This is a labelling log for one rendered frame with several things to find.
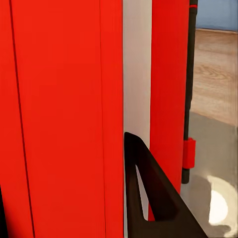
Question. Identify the radio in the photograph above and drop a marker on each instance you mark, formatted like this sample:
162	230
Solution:
75	75

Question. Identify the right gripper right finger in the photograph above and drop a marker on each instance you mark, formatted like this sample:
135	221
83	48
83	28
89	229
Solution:
173	219

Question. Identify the sofa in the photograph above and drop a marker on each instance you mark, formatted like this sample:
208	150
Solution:
217	16

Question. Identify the coffee table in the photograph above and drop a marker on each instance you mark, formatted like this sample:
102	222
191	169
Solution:
212	192

